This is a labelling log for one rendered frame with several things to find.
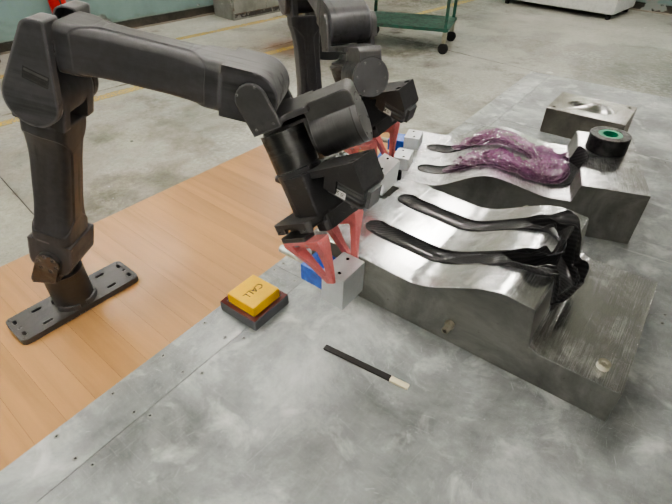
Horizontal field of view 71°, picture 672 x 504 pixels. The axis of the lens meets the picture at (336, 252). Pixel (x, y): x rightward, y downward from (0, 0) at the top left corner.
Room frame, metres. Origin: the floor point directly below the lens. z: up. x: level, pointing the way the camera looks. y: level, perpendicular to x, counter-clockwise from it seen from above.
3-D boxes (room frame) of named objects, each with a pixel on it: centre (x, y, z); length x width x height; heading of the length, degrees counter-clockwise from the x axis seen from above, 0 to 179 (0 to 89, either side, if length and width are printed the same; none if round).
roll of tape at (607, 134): (0.92, -0.57, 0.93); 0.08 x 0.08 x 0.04
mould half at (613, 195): (0.94, -0.38, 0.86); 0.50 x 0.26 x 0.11; 70
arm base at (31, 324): (0.57, 0.44, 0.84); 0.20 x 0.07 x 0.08; 140
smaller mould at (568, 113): (1.25, -0.70, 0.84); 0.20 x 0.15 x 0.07; 53
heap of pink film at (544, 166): (0.93, -0.38, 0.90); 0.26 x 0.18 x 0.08; 70
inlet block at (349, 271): (0.51, 0.03, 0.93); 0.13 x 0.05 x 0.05; 53
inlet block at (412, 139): (1.07, -0.14, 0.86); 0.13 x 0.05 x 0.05; 70
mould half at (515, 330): (0.60, -0.23, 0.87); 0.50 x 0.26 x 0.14; 53
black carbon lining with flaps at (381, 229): (0.62, -0.23, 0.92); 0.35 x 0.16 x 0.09; 53
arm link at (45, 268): (0.57, 0.43, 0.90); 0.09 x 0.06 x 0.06; 173
